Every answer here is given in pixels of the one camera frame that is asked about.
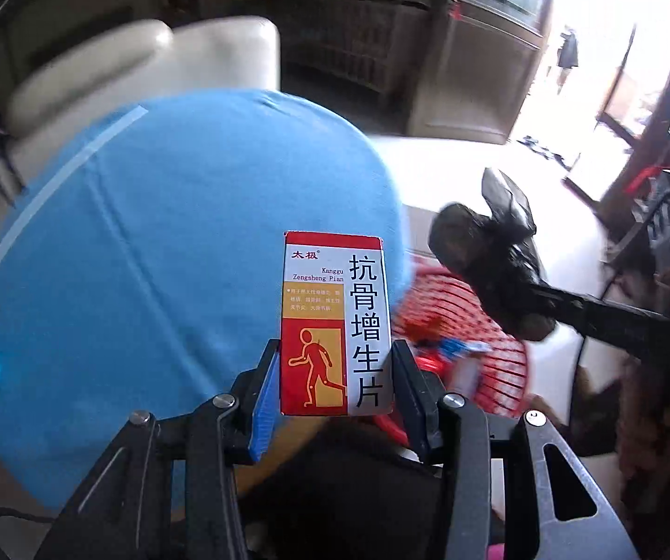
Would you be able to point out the red wrapper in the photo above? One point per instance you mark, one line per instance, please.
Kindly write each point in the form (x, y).
(430, 360)

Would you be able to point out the blue cloth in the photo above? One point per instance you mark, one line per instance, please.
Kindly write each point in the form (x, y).
(166, 216)

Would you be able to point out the dark patterned cloth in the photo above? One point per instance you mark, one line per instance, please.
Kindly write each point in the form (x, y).
(661, 449)

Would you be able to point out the red and white medicine box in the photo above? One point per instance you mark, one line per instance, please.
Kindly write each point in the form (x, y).
(335, 315)

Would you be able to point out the wooden glass-panel door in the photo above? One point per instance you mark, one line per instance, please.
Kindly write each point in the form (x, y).
(475, 70)

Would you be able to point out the black plastic bag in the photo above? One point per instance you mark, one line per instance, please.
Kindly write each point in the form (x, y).
(486, 256)

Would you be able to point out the beige leather sofa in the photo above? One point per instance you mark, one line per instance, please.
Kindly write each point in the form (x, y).
(224, 52)

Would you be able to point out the crumpled blue plastic bag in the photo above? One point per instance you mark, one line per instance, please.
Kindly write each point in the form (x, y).
(456, 348)

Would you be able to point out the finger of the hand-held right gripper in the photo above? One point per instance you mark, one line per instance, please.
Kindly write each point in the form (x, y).
(632, 326)

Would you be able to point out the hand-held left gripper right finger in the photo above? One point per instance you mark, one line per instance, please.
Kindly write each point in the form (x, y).
(414, 396)

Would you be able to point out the red mesh basket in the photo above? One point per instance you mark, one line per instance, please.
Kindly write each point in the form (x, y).
(486, 373)

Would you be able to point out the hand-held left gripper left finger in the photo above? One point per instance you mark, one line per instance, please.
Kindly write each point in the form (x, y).
(265, 402)

